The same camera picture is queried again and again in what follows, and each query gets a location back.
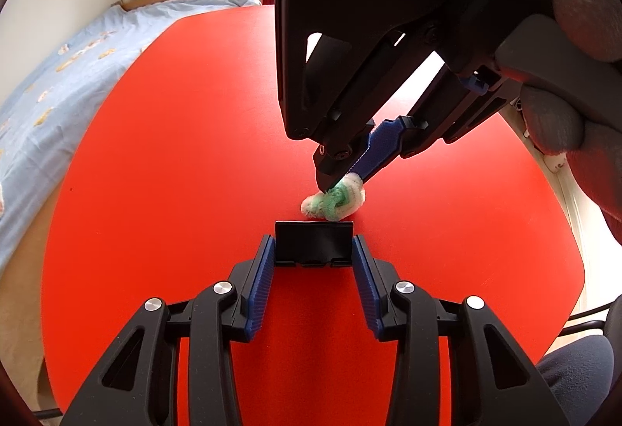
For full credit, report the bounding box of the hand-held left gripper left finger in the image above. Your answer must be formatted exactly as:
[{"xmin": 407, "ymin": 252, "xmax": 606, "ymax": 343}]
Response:
[{"xmin": 61, "ymin": 234, "xmax": 276, "ymax": 426}]

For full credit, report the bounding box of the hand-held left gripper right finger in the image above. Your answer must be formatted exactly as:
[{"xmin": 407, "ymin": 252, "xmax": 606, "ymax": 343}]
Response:
[{"xmin": 351, "ymin": 234, "xmax": 569, "ymax": 426}]

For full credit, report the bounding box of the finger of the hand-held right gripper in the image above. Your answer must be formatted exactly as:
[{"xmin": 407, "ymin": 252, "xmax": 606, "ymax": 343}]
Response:
[
  {"xmin": 351, "ymin": 63, "xmax": 519, "ymax": 188},
  {"xmin": 313, "ymin": 46, "xmax": 451, "ymax": 193}
]

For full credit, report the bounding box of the green white sock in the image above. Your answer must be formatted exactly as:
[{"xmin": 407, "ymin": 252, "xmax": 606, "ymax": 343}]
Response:
[{"xmin": 300, "ymin": 175, "xmax": 366, "ymax": 220}]

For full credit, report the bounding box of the black plastic holder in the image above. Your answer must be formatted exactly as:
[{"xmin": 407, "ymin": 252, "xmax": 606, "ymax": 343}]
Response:
[{"xmin": 273, "ymin": 221, "xmax": 354, "ymax": 270}]

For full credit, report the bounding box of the person's leg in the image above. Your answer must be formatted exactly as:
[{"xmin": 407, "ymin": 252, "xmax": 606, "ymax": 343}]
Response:
[{"xmin": 537, "ymin": 336, "xmax": 622, "ymax": 426}]

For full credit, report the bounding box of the black chair frame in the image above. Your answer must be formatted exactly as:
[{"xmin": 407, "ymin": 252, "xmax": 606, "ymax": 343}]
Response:
[{"xmin": 559, "ymin": 294, "xmax": 622, "ymax": 340}]

